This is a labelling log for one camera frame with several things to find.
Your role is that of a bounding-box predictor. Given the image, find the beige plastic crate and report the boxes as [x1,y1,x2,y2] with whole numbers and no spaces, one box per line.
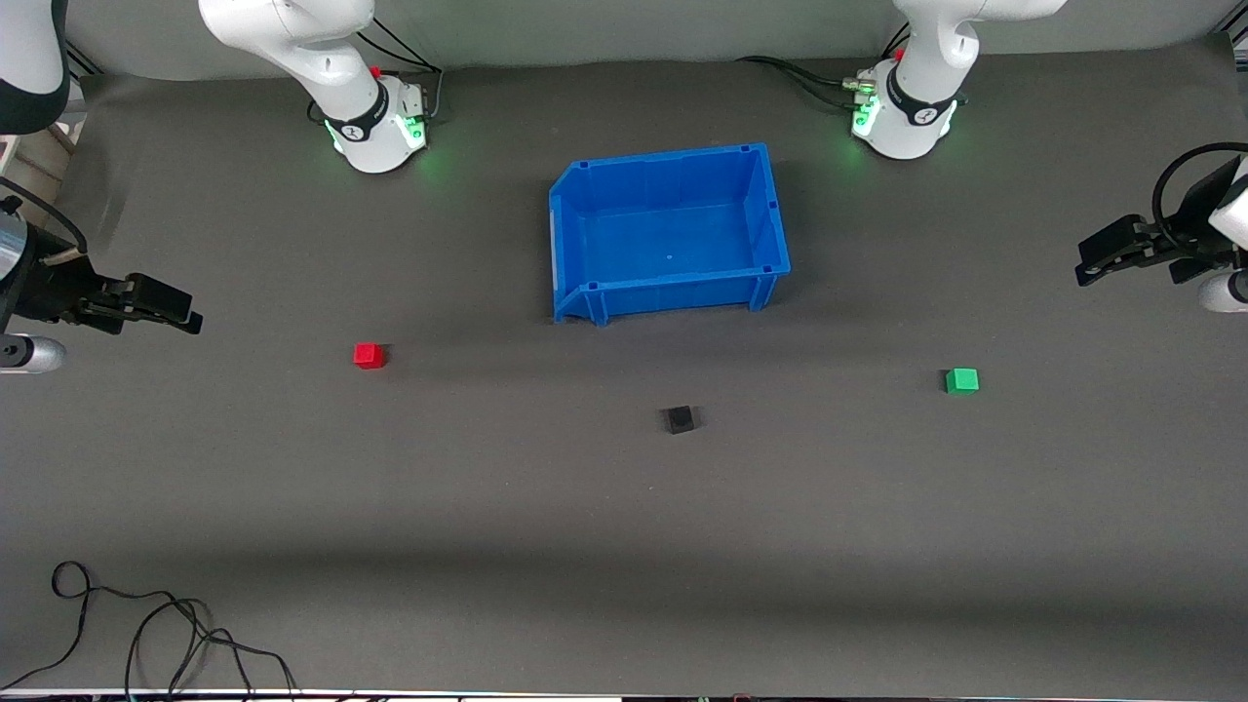
[0,109,89,199]

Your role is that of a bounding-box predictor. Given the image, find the blue plastic storage bin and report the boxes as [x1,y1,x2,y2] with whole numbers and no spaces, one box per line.
[549,143,792,327]

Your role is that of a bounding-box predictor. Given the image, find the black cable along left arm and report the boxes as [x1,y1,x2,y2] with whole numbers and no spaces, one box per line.
[1152,142,1248,247]

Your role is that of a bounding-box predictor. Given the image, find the thin black loose cable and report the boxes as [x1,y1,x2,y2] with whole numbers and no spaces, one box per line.
[0,561,299,699]

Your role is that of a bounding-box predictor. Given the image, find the black right arm base cables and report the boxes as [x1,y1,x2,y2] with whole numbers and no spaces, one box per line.
[355,15,446,125]

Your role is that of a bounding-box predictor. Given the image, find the black arm base cables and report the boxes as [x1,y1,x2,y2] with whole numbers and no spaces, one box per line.
[355,15,446,125]
[735,23,912,110]

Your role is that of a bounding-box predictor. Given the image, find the black left arm base cables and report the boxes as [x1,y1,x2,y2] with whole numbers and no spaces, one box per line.
[735,23,912,110]

